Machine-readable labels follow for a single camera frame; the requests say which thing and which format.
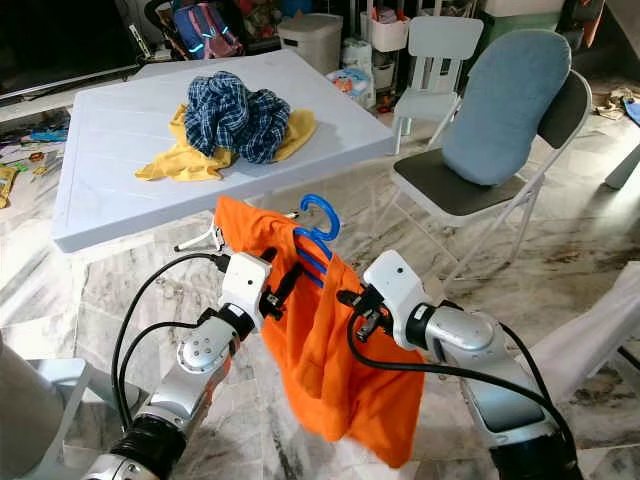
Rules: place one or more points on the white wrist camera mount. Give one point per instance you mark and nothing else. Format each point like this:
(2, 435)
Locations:
(395, 280)
(245, 280)

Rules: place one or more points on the grey metal folding chair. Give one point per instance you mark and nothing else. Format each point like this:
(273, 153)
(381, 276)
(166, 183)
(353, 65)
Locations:
(440, 190)

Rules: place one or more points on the blue plaid shirt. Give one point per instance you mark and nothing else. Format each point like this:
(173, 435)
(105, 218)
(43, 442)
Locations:
(235, 115)

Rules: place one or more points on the white plastic folding table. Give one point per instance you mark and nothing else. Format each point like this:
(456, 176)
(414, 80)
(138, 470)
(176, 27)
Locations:
(120, 150)

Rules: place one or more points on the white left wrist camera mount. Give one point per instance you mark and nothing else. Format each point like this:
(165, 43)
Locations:
(245, 280)

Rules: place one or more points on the blue plastic clothes hanger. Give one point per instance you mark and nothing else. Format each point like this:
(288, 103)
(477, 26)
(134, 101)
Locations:
(337, 215)

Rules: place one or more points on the yellow patterned toy bag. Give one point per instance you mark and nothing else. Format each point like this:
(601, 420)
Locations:
(7, 185)

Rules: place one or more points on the light blue plastic chair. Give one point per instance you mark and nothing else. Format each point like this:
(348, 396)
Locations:
(95, 385)

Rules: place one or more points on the white storage basket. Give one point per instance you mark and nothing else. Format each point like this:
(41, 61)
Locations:
(382, 30)

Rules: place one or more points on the small white plastic chair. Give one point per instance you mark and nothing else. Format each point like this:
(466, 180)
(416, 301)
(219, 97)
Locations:
(445, 40)

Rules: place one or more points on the white lidded bin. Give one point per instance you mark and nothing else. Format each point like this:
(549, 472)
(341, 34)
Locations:
(310, 42)

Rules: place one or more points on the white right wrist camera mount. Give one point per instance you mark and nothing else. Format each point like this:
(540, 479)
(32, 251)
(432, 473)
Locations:
(395, 280)

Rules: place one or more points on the blue pink backpack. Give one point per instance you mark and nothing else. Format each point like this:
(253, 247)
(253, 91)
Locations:
(205, 30)

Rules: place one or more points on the yellow cloth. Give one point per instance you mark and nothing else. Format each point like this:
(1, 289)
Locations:
(175, 160)

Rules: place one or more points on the black television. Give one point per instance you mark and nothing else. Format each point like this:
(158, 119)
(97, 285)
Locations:
(60, 40)

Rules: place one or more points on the orange shirt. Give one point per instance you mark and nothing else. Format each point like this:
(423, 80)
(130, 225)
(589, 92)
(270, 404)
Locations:
(330, 370)

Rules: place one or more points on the grey laundry bucket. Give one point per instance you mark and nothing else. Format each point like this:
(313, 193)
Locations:
(25, 420)

